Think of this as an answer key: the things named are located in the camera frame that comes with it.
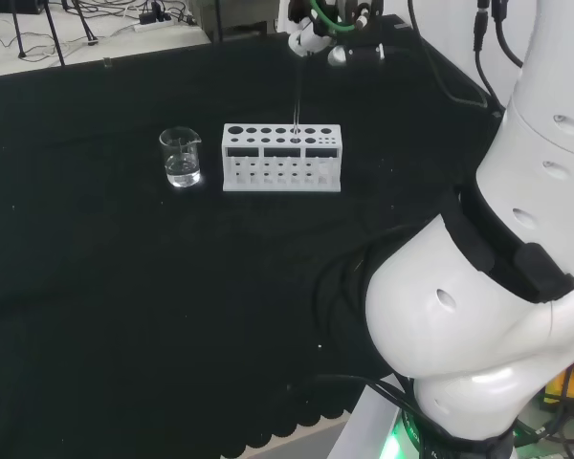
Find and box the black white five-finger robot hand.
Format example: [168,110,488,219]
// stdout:
[286,0,339,57]

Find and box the yellow stop button box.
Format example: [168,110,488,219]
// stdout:
[542,351,574,412]

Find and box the black bench cloth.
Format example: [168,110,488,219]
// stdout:
[0,12,508,459]

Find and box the thick green cable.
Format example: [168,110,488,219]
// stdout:
[309,0,364,35]

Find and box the white power strip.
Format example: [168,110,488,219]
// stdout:
[132,12,174,33]

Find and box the grey equipment box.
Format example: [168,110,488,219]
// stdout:
[194,0,279,38]

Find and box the black tripod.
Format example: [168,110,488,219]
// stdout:
[42,0,99,67]
[9,0,29,61]

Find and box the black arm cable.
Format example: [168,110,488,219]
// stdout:
[472,0,506,114]
[405,0,492,112]
[490,0,527,68]

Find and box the clear glass beaker with water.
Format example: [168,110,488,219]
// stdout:
[158,126,203,188]

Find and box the white test tube rack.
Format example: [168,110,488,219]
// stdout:
[221,122,343,193]

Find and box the black base cable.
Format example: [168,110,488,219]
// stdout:
[313,372,415,412]

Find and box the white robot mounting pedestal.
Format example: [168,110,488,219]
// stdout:
[329,382,415,459]

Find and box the black box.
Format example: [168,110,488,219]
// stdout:
[0,0,44,14]

